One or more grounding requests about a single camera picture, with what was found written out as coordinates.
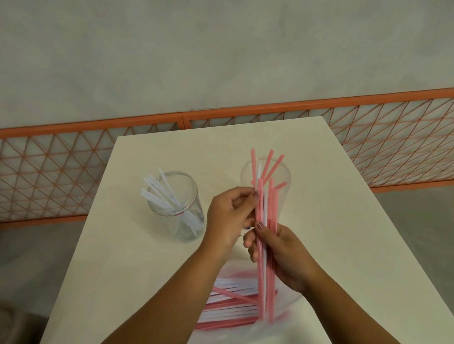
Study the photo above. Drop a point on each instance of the person's right hand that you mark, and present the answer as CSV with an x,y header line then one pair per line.
x,y
294,261

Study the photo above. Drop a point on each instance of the person's left hand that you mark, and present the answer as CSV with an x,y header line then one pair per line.
x,y
223,220

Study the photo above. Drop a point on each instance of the clear jar with pink straws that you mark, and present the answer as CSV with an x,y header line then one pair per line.
x,y
246,175

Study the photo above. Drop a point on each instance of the bundle of straws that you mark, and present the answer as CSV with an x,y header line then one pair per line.
x,y
273,209

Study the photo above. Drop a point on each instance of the clear plastic bag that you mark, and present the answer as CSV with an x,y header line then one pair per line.
x,y
282,311

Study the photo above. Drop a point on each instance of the pink drinking straw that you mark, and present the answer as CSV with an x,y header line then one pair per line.
x,y
253,162
267,163
281,186
276,166

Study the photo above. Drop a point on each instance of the clear jar of white straws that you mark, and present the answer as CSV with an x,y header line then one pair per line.
x,y
158,196

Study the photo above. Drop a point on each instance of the pile of mixed straws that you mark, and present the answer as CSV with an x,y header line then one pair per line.
x,y
231,311

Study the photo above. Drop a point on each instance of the person's right forearm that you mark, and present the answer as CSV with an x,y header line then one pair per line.
x,y
367,337

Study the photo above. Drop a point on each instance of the person's left forearm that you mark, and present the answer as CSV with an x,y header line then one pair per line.
x,y
161,313

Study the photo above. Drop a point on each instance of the orange lattice fence panel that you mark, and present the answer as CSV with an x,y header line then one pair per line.
x,y
77,127
334,105

